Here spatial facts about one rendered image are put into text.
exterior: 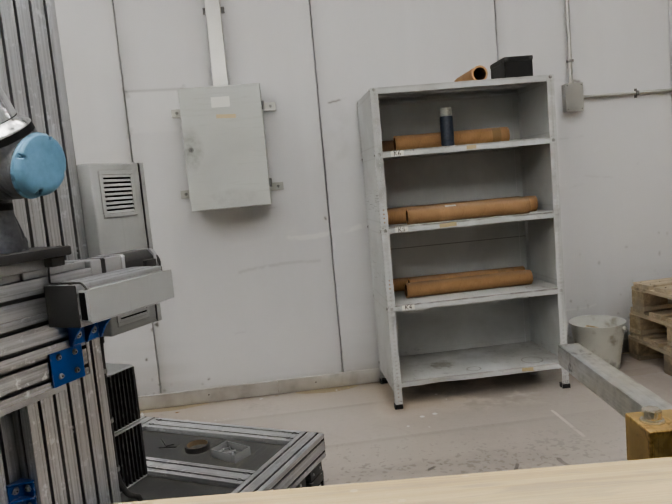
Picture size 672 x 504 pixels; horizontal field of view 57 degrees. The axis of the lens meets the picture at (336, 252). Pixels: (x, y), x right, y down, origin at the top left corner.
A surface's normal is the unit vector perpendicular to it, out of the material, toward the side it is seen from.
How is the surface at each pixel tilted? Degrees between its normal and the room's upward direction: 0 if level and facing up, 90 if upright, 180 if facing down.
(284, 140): 90
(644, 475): 0
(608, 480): 0
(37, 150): 97
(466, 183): 90
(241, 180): 90
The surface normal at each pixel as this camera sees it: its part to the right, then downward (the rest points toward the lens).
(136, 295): 0.91, -0.04
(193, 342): 0.11, 0.10
